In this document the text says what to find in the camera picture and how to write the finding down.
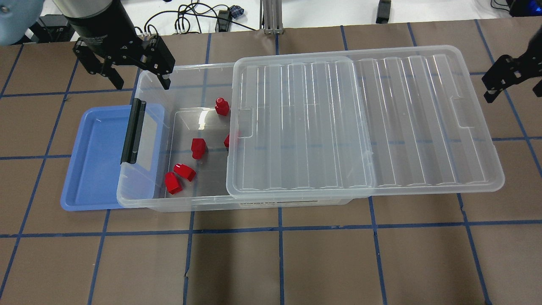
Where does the clear plastic box lid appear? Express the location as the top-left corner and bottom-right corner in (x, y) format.
(225, 46), (505, 202)

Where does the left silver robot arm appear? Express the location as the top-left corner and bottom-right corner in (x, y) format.
(53, 0), (175, 89)

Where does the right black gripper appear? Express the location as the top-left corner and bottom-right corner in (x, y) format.
(482, 30), (542, 103)

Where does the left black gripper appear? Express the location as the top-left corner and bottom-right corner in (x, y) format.
(72, 0), (175, 90)

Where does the blue plastic tray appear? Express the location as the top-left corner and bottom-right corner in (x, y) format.
(60, 103), (167, 211)

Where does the aluminium frame post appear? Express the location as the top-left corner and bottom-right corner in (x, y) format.
(260, 0), (283, 35)

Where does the red block from tray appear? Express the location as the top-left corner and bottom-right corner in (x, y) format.
(191, 138), (207, 160)

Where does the red block in box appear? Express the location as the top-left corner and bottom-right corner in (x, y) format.
(223, 133), (235, 150)
(164, 172), (183, 195)
(174, 164), (197, 182)
(215, 97), (230, 116)

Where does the black power adapter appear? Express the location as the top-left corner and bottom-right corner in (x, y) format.
(375, 0), (392, 24)

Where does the black box latch handle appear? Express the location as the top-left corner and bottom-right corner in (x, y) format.
(120, 98), (147, 164)

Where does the clear plastic storage box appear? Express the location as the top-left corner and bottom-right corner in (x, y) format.
(117, 57), (376, 212)

